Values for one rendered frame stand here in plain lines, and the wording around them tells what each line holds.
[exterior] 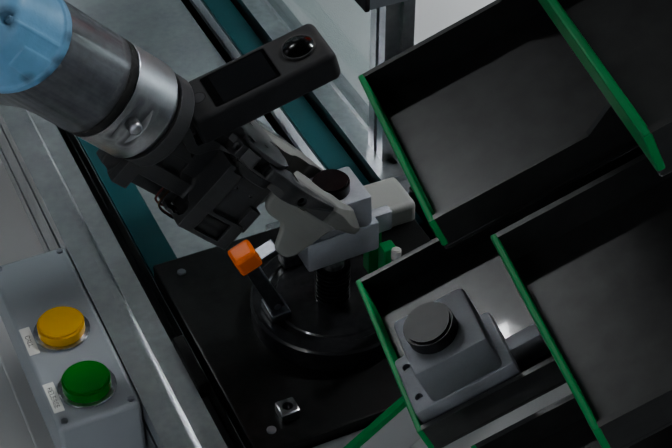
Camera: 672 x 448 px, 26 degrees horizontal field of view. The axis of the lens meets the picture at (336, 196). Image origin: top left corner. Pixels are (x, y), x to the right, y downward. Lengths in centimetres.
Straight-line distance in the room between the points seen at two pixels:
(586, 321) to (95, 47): 41
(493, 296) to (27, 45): 33
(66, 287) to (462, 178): 60
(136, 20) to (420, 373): 97
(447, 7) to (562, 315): 115
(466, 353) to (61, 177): 69
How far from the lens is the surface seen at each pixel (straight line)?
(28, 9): 94
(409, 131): 81
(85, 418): 120
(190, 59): 164
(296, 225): 112
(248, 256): 115
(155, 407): 120
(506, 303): 90
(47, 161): 146
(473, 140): 79
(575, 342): 70
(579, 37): 58
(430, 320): 82
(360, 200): 115
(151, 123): 100
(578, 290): 71
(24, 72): 95
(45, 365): 124
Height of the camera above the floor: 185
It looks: 40 degrees down
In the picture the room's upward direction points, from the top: straight up
